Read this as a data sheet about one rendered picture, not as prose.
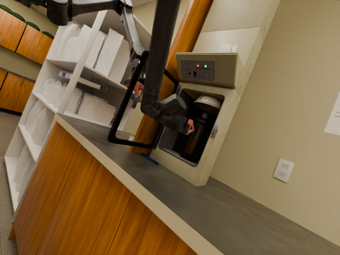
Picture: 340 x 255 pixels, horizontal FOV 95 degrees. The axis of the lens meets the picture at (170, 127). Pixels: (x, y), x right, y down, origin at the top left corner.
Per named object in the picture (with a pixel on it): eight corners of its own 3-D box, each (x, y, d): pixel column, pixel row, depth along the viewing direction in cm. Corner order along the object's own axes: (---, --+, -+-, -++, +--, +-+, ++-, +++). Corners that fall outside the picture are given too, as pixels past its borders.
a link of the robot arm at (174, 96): (143, 96, 61) (140, 109, 55) (166, 78, 56) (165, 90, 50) (164, 115, 67) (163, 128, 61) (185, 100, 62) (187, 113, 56)
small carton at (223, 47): (217, 61, 74) (221, 49, 74) (227, 63, 71) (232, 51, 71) (215, 55, 69) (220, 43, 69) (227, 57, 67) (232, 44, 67)
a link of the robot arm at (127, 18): (118, 14, 96) (122, -4, 88) (127, 18, 100) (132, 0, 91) (130, 67, 81) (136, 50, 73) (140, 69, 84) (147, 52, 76)
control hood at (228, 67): (179, 80, 89) (186, 64, 89) (236, 88, 69) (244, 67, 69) (168, 70, 80) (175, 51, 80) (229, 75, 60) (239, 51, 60)
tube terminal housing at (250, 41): (172, 160, 108) (214, 58, 109) (215, 184, 88) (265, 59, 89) (148, 157, 89) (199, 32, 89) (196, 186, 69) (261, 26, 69)
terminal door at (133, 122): (152, 149, 87) (179, 82, 87) (106, 142, 61) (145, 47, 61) (151, 149, 87) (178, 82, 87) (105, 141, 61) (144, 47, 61)
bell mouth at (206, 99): (201, 110, 98) (204, 102, 98) (228, 117, 87) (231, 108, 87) (187, 99, 84) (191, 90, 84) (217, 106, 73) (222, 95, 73)
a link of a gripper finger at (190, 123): (187, 120, 76) (177, 114, 68) (200, 124, 71) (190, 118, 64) (182, 133, 76) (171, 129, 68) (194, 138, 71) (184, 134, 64)
